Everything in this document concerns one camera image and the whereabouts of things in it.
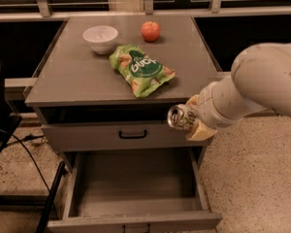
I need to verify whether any closed grey drawer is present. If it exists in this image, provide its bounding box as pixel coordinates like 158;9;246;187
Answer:
42;121;212;151

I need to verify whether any metal window railing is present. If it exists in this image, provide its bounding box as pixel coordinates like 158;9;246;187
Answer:
0;0;291;23

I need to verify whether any black cable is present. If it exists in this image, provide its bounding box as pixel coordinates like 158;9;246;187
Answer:
3;132;60;220

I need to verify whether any white ceramic bowl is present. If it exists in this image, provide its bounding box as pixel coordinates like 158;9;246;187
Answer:
82;25;118;54

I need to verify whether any green chip bag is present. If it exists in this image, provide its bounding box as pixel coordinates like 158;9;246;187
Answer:
109;45;176;98

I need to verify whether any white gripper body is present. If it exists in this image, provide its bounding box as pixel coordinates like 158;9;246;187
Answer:
195;81;242;130

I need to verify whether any silver 7up can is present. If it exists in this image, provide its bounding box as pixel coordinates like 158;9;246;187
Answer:
167;104;197;131

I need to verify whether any open drawer metal handle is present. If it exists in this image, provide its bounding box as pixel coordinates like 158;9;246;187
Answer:
122;223;151;233

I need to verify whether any grey drawer cabinet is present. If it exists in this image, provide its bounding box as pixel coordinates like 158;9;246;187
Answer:
25;16;221;164

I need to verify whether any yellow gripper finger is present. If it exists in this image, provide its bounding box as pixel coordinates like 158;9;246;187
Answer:
185;119;217;142
186;94;199;106

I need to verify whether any open grey lower drawer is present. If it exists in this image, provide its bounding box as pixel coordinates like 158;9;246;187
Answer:
48;148;222;233

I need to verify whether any red apple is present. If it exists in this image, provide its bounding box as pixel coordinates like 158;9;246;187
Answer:
141;21;160;42

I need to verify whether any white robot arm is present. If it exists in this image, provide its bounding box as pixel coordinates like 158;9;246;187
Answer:
185;43;291;141

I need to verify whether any black drawer handle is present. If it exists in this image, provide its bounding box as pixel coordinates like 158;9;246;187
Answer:
118;130;147;140

